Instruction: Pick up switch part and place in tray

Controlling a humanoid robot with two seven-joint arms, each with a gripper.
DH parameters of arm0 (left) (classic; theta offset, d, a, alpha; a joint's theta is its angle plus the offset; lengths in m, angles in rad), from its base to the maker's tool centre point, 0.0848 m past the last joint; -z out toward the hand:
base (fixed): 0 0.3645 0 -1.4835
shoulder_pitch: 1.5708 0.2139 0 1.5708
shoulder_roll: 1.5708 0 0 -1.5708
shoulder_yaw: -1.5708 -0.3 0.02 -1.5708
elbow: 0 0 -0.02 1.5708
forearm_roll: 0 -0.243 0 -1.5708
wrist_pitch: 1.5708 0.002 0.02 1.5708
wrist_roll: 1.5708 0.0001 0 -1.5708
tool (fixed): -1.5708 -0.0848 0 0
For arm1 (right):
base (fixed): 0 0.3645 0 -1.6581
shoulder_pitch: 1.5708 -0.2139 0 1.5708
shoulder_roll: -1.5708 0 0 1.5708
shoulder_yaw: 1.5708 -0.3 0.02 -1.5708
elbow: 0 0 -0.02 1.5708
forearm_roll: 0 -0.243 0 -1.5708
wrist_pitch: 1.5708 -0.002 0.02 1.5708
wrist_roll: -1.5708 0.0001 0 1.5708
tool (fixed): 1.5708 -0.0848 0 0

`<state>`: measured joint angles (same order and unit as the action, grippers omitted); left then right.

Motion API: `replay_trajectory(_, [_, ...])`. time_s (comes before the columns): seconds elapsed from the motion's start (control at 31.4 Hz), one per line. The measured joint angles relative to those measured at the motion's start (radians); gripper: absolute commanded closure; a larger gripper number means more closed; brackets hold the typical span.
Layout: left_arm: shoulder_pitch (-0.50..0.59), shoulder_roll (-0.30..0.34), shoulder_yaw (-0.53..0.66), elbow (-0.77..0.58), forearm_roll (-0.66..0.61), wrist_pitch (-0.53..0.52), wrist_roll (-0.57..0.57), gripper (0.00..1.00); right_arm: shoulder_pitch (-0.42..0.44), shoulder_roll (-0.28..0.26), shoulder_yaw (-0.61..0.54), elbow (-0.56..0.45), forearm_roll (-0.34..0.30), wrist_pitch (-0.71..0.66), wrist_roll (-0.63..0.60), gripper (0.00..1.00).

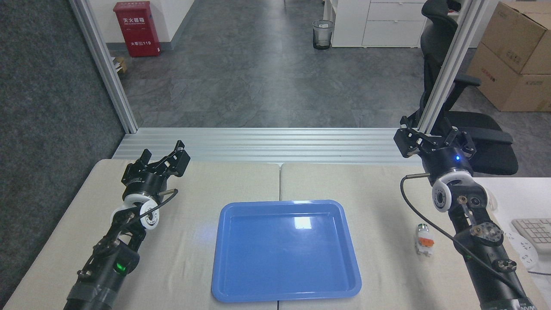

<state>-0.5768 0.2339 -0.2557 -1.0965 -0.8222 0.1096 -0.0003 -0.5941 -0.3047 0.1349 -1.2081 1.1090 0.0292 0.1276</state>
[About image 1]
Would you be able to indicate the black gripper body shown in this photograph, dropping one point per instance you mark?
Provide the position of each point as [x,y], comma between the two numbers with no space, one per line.
[144,184]
[447,162]

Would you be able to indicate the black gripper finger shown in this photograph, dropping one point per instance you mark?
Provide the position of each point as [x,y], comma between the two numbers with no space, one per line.
[409,138]
[137,165]
[174,160]
[461,142]

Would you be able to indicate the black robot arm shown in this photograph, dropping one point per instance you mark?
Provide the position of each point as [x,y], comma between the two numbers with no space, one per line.
[109,262]
[482,241]

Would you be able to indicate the blue plastic tray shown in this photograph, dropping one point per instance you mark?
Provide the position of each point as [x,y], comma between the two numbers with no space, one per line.
[284,249]

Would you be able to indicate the black office chair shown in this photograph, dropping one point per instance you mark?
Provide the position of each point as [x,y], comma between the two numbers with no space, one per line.
[473,125]

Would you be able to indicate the large brown cardboard box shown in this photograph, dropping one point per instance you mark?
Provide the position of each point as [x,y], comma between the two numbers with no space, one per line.
[516,34]
[503,86]

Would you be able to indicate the small brown cardboard box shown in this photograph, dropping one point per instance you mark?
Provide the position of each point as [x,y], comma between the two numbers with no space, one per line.
[119,65]

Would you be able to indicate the white computer keyboard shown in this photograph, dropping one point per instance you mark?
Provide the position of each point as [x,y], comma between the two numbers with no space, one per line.
[536,232]

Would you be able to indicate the white power strip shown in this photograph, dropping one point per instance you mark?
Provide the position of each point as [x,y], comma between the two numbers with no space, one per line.
[523,252]

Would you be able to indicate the white drawer cabinet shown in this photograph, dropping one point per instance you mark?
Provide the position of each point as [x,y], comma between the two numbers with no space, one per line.
[379,21]

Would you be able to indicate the black mesh trash bin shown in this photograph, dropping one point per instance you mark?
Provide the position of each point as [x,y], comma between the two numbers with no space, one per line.
[323,34]

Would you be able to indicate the red fire extinguisher box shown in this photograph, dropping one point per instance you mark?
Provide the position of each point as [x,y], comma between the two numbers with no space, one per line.
[137,28]

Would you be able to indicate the silver aluminium post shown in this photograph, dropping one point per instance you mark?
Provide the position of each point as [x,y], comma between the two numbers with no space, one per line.
[105,64]
[452,64]

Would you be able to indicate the white orange switch part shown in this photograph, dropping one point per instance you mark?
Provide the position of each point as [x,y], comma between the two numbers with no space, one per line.
[423,241]

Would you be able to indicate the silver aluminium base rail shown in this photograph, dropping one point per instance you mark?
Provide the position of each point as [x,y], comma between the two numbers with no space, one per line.
[267,144]

